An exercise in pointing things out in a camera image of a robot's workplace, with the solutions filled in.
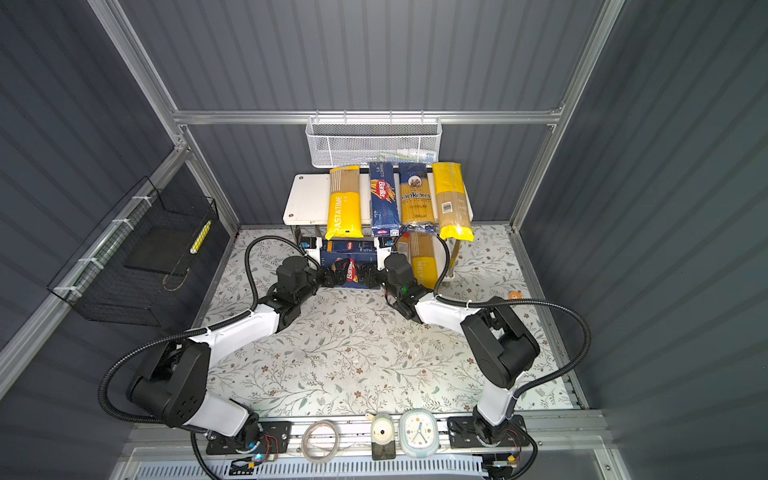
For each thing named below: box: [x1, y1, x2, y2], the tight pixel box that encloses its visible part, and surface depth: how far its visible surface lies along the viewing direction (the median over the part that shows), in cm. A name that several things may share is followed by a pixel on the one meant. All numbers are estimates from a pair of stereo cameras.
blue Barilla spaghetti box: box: [369, 162, 401, 237], surface depth 76 cm
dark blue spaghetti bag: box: [398, 162, 436, 229], surface depth 79 cm
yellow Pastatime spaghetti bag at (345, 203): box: [325, 165, 364, 241], surface depth 78 cm
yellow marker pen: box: [190, 220, 212, 254], surface depth 81 cm
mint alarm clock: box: [399, 408, 439, 458], surface depth 74 cm
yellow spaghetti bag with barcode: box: [431, 162, 475, 241], surface depth 76 cm
